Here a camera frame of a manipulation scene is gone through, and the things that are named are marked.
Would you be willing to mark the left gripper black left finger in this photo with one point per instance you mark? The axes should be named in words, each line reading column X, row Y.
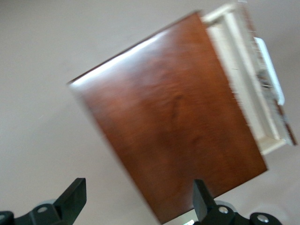
column 70, row 201

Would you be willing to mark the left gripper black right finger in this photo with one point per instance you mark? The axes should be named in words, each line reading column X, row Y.
column 204, row 206

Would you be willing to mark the dark brown wooden cabinet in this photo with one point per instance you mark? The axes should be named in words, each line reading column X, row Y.
column 164, row 117

